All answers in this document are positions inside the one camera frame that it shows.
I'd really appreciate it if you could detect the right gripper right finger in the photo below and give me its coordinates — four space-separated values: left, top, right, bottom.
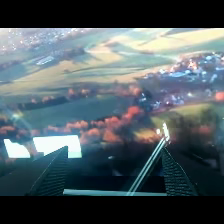
161 146 224 197

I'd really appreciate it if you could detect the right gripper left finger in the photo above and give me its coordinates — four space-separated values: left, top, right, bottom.
0 145 69 197

